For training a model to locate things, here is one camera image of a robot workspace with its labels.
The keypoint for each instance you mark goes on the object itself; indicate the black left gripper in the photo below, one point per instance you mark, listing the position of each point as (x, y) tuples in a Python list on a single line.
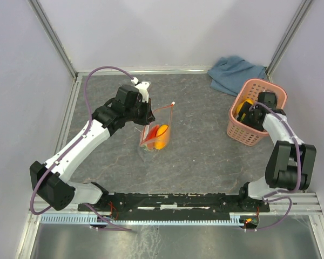
[(149, 116)]

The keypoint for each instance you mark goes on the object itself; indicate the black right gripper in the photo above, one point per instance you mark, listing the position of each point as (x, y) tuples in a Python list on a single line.
[(245, 109)]

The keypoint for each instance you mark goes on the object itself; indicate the watermelon slice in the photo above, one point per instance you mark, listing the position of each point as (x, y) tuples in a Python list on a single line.
[(149, 140)]

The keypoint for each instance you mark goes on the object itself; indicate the clear zip top bag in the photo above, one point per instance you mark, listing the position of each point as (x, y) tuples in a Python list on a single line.
[(163, 116)]

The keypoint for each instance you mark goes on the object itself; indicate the pink plastic basket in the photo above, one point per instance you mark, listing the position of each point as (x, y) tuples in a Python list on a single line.
[(250, 90)]

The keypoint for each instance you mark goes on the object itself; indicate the orange mango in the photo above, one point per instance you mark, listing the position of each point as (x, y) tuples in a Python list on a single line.
[(162, 137)]

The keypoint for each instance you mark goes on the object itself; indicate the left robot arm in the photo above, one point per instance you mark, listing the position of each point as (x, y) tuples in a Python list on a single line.
[(51, 180)]

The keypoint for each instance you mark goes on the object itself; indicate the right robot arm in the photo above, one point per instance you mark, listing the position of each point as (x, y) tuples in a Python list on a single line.
[(290, 166)]

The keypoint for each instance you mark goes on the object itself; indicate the yellow mango left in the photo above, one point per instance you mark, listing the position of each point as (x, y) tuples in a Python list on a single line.
[(244, 107)]

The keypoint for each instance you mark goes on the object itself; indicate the blue cloth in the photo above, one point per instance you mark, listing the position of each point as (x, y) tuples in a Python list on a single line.
[(230, 73)]

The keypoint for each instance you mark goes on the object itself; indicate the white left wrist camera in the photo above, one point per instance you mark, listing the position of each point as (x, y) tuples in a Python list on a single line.
[(143, 87)]

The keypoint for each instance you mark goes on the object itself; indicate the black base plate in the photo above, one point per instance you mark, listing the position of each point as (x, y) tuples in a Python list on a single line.
[(173, 207)]

